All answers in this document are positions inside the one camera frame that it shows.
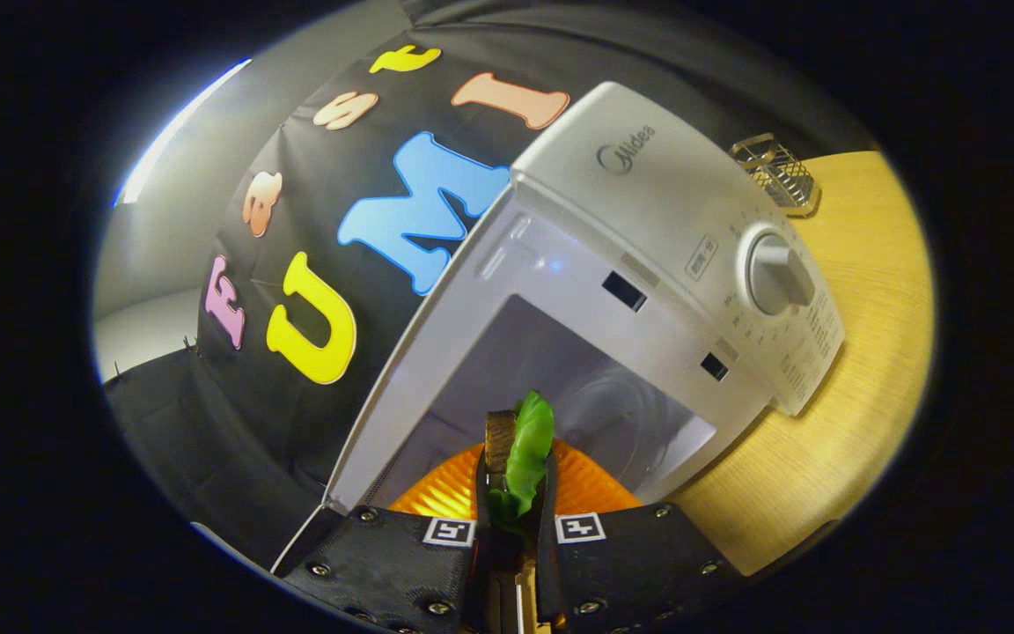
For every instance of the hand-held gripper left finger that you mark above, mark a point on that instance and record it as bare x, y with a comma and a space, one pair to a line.
384, 563

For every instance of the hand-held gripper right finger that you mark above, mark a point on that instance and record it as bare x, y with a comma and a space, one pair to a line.
630, 563

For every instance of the toast and lettuce sandwich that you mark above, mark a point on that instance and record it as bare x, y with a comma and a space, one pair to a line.
529, 449

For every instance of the white microwave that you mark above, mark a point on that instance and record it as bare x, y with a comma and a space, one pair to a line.
648, 202

